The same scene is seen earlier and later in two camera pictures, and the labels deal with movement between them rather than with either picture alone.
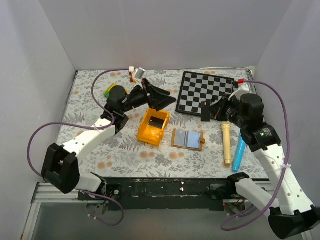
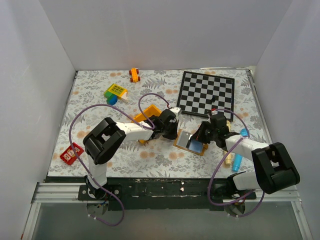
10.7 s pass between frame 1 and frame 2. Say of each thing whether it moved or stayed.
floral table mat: stayed
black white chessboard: stayed
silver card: moved
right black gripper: moved
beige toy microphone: stayed
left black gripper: moved
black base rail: stayed
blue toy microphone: stayed
